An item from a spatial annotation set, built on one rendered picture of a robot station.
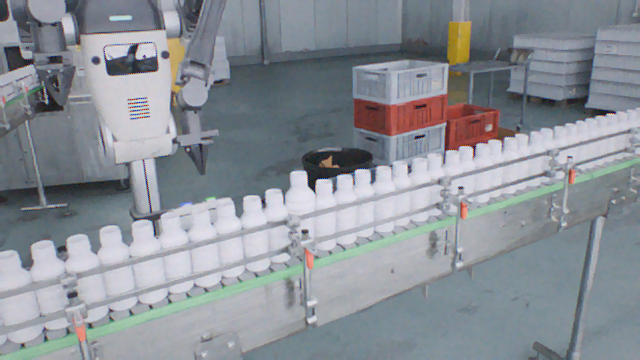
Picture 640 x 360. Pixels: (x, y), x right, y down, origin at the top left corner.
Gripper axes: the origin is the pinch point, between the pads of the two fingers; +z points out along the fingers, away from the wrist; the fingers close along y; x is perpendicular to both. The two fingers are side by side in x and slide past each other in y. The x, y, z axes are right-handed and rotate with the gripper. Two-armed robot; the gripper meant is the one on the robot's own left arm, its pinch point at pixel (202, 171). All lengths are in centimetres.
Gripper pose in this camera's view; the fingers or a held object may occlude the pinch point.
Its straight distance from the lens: 125.3
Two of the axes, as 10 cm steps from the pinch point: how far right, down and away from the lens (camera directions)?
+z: 1.9, 9.8, 0.4
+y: 8.6, -1.9, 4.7
